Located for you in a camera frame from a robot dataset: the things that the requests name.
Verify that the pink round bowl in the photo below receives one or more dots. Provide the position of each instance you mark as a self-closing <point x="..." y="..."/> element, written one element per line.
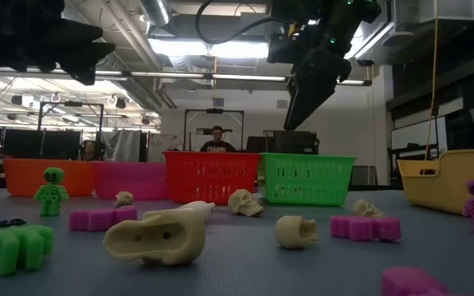
<point x="130" y="178"/>

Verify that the cream skull toy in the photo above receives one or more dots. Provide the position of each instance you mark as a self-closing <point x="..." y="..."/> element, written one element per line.
<point x="185" y="238"/>
<point x="363" y="208"/>
<point x="124" y="199"/>
<point x="288" y="233"/>
<point x="242" y="202"/>

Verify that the round silver air duct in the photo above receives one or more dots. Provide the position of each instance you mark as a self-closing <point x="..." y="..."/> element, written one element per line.
<point x="156" y="10"/>

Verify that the red plastic basket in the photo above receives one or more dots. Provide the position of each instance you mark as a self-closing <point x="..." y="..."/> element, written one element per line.
<point x="212" y="177"/>

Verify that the person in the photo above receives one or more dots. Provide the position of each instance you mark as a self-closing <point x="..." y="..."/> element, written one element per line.
<point x="91" y="151"/>
<point x="217" y="146"/>

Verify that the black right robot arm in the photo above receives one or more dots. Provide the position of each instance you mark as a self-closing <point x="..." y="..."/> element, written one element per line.
<point x="364" y="10"/>

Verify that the green plastic basket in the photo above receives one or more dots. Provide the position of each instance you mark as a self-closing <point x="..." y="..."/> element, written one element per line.
<point x="307" y="178"/>

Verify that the yellow plastic bin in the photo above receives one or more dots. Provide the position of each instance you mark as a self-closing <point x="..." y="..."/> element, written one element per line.
<point x="447" y="185"/>

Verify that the orange round bowl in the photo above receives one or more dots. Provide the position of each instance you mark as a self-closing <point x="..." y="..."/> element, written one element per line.
<point x="23" y="177"/>

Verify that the black metal frame stand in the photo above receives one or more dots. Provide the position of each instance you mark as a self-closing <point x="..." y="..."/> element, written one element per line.
<point x="70" y="103"/>
<point x="214" y="110"/>

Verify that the black monitor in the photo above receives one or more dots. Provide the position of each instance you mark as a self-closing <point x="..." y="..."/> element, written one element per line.
<point x="290" y="144"/>

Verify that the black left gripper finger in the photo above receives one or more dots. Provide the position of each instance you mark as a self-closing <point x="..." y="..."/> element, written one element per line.
<point x="80" y="35"/>
<point x="85" y="59"/>

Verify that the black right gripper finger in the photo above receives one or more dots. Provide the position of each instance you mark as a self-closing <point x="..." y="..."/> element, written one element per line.
<point x="307" y="90"/>
<point x="335" y="72"/>

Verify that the long ceiling light strip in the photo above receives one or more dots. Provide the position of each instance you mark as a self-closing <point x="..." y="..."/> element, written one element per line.
<point x="245" y="77"/>

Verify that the grey fabric cover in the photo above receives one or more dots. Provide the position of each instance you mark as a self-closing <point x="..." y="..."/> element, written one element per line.
<point x="124" y="144"/>

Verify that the black screen row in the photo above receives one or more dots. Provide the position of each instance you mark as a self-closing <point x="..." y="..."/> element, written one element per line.
<point x="56" y="144"/>

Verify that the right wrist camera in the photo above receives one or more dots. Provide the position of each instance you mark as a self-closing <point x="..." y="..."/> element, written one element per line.
<point x="282" y="48"/>

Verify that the magenta bone left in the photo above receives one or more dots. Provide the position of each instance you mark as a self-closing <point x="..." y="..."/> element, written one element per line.
<point x="99" y="219"/>

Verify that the grey ceiling unit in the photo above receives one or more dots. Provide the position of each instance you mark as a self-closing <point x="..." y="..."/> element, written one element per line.
<point x="253" y="24"/>

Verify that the white ghost toy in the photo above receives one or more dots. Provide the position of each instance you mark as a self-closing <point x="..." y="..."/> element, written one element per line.
<point x="198" y="206"/>

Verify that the grey cabinet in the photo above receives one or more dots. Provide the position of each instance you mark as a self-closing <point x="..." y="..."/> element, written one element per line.
<point x="364" y="176"/>

